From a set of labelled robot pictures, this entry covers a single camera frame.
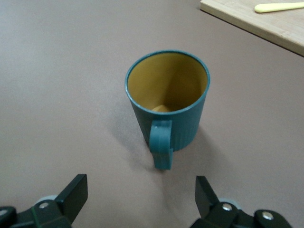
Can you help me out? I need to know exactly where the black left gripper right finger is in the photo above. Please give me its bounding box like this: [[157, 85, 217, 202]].
[[192, 175, 293, 228]]

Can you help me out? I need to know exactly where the dark green cup yellow inside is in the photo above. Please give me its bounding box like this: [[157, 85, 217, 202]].
[[124, 49, 211, 171]]

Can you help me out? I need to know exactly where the yellow plastic fork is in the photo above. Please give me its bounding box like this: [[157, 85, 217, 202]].
[[254, 2, 304, 13]]

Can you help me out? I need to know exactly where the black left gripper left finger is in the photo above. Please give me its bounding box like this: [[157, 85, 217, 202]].
[[0, 174, 88, 228]]

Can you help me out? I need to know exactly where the bamboo cutting board metal handle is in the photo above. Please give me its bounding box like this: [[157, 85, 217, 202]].
[[199, 0, 304, 57]]

